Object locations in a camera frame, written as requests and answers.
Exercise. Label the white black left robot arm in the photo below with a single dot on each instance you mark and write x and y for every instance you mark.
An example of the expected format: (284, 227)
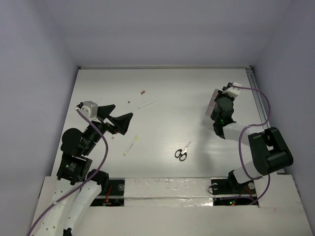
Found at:
(77, 185)

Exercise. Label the pale yellow highlighter pen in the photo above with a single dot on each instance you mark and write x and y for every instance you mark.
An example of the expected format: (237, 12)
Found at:
(130, 145)

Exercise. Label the white divided desk organizer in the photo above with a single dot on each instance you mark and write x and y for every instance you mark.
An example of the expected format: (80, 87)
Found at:
(207, 117)

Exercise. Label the brown cap white marker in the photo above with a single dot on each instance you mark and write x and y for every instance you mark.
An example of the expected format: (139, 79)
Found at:
(136, 96)

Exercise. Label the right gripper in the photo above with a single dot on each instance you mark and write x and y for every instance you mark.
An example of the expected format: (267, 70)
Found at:
(225, 94)

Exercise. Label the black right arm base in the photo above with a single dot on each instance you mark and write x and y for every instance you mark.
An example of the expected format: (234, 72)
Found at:
(224, 186)

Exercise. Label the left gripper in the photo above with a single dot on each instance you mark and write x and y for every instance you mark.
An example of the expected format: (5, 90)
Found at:
(108, 123)

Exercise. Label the black handled scissors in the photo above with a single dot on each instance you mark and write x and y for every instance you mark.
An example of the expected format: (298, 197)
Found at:
(181, 154)

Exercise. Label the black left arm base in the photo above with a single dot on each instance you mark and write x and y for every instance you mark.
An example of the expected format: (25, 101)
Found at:
(113, 196)

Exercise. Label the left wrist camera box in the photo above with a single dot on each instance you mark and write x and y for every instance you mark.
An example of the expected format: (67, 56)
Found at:
(88, 109)

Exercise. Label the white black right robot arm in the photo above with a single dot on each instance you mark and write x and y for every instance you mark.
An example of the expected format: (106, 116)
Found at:
(261, 151)

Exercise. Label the all white marker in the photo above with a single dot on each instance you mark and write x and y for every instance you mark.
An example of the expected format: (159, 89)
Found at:
(147, 104)

